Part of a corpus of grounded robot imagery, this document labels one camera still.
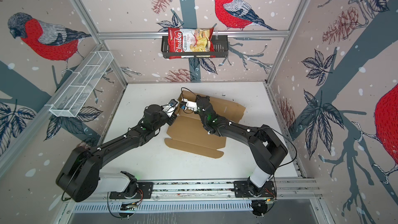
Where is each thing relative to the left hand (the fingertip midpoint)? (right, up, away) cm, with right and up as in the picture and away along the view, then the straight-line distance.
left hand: (175, 107), depth 84 cm
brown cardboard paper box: (+6, -16, +6) cm, 19 cm away
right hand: (+12, +6, +1) cm, 13 cm away
